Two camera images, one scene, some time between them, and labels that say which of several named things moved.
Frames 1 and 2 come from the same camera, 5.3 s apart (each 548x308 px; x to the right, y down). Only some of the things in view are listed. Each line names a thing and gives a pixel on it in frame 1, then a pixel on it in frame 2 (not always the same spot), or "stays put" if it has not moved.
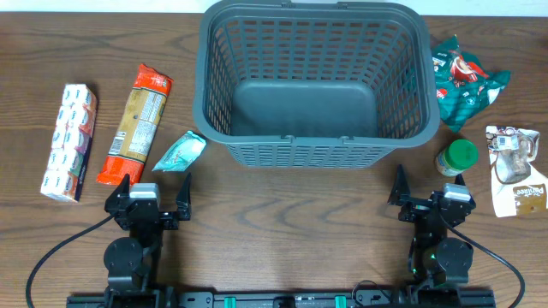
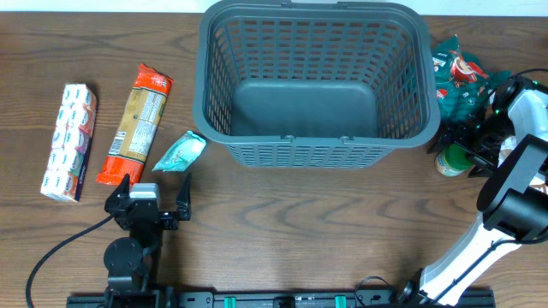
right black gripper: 426,210 -> 478,143
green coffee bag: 463,84 stays put
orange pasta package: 126,156 stays put
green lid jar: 459,156 stays put
